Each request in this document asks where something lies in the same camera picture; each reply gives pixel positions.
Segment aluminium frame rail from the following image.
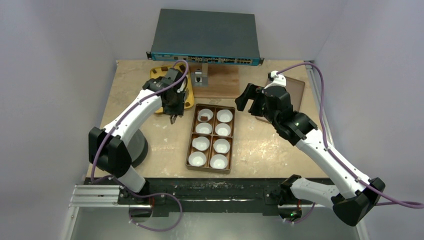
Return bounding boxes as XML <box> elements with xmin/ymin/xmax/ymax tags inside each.
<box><xmin>69</xmin><ymin>185</ymin><xmax>120</xmax><ymax>208</ymax></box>

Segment metal tongs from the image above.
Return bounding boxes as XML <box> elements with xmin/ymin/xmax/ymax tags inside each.
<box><xmin>170</xmin><ymin>115</ymin><xmax>178</xmax><ymax>125</ymax></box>

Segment brown chocolate box tray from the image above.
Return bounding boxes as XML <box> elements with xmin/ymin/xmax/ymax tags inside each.
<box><xmin>185</xmin><ymin>103</ymin><xmax>236</xmax><ymax>175</ymax></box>

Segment grey round speaker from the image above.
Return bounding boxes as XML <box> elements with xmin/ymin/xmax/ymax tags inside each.
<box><xmin>127</xmin><ymin>129</ymin><xmax>149</xmax><ymax>168</ymax></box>

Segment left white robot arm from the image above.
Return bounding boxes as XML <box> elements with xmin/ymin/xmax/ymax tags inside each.
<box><xmin>88</xmin><ymin>67</ymin><xmax>188</xmax><ymax>205</ymax></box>

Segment grey metal stand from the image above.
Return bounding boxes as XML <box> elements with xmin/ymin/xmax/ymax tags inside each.
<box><xmin>192</xmin><ymin>63</ymin><xmax>209</xmax><ymax>88</ymax></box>

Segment brown box lid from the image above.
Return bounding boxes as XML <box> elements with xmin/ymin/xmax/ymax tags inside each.
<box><xmin>285</xmin><ymin>76</ymin><xmax>306</xmax><ymax>112</ymax></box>

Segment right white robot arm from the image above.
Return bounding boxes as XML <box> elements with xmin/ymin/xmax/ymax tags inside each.
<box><xmin>235</xmin><ymin>83</ymin><xmax>386</xmax><ymax>227</ymax></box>

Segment wooden board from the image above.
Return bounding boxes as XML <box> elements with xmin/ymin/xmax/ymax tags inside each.
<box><xmin>189</xmin><ymin>63</ymin><xmax>240</xmax><ymax>99</ymax></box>

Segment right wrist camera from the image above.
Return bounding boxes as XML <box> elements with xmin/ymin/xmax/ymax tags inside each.
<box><xmin>265</xmin><ymin>70</ymin><xmax>287</xmax><ymax>89</ymax></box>

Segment blue network switch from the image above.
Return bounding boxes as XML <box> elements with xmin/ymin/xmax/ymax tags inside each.
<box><xmin>146</xmin><ymin>8</ymin><xmax>264</xmax><ymax>66</ymax></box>

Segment yellow tray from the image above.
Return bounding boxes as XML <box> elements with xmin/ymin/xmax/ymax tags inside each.
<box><xmin>149</xmin><ymin>62</ymin><xmax>195</xmax><ymax>110</ymax></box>

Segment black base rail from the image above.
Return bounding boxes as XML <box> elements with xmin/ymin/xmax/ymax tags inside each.
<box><xmin>82</xmin><ymin>177</ymin><xmax>335</xmax><ymax>218</ymax></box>

